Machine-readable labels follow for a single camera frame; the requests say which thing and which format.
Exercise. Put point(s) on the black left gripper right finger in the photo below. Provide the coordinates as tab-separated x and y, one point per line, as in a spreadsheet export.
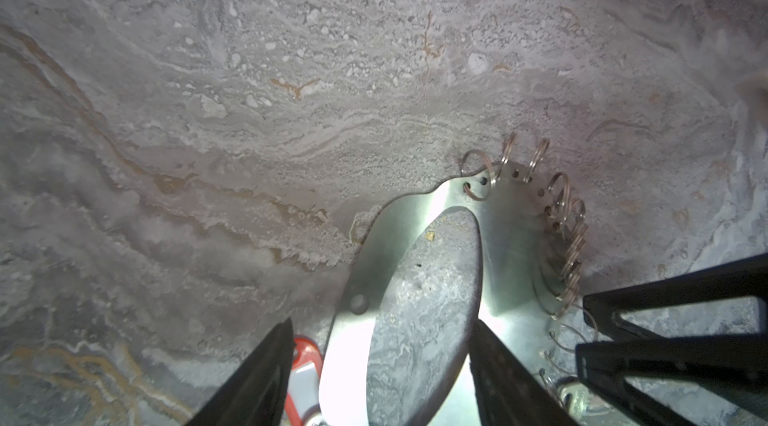
506	393

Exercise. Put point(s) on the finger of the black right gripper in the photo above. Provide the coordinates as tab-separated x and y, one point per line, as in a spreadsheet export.
733	367
742	278

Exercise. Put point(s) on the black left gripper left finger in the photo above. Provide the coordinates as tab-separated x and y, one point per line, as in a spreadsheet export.
256	392

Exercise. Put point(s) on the red key tag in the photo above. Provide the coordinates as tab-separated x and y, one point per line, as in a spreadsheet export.
302	405

